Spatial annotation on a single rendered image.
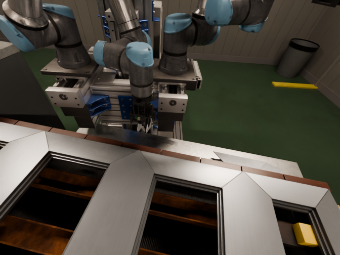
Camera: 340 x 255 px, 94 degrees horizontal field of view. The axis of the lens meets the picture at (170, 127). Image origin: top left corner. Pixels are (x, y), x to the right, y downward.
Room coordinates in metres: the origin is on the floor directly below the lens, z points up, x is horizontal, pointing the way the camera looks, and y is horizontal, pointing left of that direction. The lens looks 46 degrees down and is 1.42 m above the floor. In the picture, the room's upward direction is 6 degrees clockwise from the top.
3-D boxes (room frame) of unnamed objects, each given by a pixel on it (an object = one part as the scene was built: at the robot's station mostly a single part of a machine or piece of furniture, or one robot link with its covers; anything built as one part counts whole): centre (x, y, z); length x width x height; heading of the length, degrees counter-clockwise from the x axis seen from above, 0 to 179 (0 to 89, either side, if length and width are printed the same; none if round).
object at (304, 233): (0.15, -0.52, 0.79); 0.06 x 0.05 x 0.04; 174
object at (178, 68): (0.80, 0.02, 1.09); 0.15 x 0.15 x 0.10
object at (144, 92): (0.46, 0.11, 1.12); 0.08 x 0.08 x 0.05
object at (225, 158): (0.45, -0.44, 0.70); 0.39 x 0.12 x 0.04; 84
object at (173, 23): (0.80, 0.01, 1.20); 0.13 x 0.12 x 0.14; 121
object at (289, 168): (0.51, -0.09, 0.66); 1.30 x 0.20 x 0.03; 84
